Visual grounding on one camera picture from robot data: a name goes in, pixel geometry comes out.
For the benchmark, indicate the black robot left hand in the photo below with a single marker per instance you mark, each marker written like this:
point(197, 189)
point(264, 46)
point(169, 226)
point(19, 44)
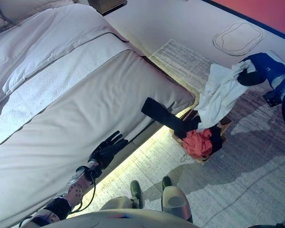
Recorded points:
point(107, 152)

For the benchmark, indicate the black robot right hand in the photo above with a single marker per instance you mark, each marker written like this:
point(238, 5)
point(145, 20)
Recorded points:
point(263, 69)

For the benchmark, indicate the white garment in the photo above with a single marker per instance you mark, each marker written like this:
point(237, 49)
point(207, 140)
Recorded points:
point(221, 95)

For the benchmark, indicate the black garment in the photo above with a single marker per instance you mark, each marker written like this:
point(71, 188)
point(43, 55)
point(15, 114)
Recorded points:
point(168, 118)

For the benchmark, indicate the orange garment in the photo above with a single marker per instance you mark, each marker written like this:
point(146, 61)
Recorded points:
point(197, 142)

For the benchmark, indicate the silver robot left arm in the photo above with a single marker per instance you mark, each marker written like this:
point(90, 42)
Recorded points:
point(76, 192)

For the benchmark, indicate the brown wicker basket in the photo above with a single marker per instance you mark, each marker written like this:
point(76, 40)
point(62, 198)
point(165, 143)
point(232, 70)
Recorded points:
point(224, 123)

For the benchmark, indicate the grey robot torso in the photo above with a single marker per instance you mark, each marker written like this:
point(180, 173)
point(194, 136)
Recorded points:
point(121, 219)

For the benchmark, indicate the silver robot right leg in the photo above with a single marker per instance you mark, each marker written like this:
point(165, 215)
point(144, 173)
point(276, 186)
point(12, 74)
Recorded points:
point(175, 202)

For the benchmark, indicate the white textured blanket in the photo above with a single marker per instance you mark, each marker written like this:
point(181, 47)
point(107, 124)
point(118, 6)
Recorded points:
point(50, 88)

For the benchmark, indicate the grey streaked rug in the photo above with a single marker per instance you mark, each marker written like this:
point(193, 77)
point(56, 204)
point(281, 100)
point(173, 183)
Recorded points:
point(228, 190)

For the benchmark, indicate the white duvet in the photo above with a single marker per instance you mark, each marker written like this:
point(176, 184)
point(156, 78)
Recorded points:
point(50, 38)

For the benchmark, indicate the brown nightstand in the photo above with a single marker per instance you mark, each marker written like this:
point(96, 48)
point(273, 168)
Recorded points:
point(109, 6)

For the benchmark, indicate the plain beige pillow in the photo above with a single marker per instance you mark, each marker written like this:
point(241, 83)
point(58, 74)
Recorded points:
point(33, 8)

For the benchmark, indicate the line patterned cushion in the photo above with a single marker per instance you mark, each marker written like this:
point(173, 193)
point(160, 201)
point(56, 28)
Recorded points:
point(0, 16)

